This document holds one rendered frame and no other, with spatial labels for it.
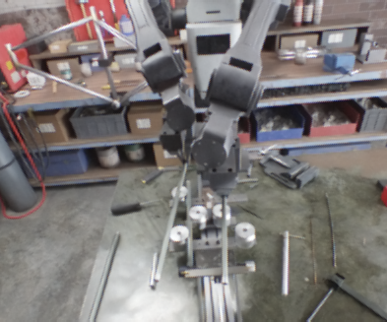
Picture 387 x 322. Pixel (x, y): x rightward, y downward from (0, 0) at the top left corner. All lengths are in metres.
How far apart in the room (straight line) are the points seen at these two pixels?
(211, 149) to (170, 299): 0.46
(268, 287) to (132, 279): 0.35
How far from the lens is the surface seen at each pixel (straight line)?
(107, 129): 2.30
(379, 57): 2.53
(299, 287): 0.80
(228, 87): 0.46
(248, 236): 0.76
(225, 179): 0.46
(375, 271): 0.89
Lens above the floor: 1.56
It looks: 36 degrees down
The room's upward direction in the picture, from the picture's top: 6 degrees counter-clockwise
